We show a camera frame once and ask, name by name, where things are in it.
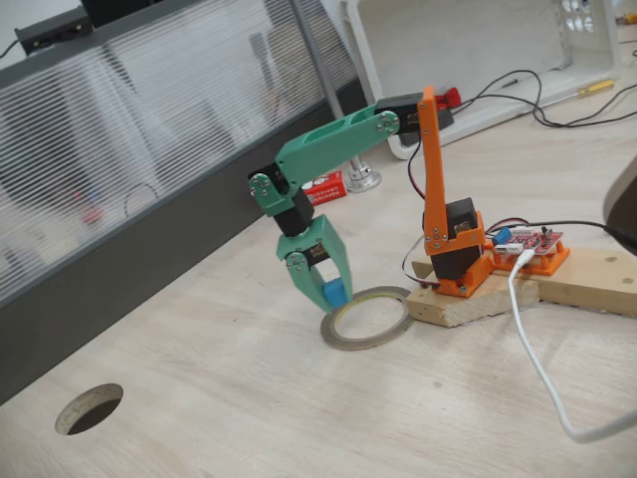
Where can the grey blurred rounded object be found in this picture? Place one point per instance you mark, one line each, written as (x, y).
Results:
(624, 199)

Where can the metal partition foot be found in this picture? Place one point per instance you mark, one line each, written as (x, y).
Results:
(363, 181)

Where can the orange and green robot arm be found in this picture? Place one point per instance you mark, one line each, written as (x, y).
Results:
(323, 144)

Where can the black box device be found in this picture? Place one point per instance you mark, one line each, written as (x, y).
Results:
(50, 32)

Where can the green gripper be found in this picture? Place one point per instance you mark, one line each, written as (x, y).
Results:
(295, 245)

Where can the small red box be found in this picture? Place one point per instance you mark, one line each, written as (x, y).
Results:
(328, 191)

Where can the blue cube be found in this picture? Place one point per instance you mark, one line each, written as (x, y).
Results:
(334, 294)

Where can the red controller board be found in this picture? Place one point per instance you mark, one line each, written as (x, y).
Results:
(537, 241)

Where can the white plastic crate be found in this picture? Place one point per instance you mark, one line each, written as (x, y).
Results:
(448, 40)

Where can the red clamp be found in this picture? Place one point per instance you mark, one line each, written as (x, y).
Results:
(450, 97)

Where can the long wooden base plank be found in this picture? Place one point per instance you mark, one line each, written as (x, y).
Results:
(587, 284)

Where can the wooden base block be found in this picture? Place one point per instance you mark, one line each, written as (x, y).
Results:
(463, 309)

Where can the grey frosted desk partition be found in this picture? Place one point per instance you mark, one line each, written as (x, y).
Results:
(149, 149)

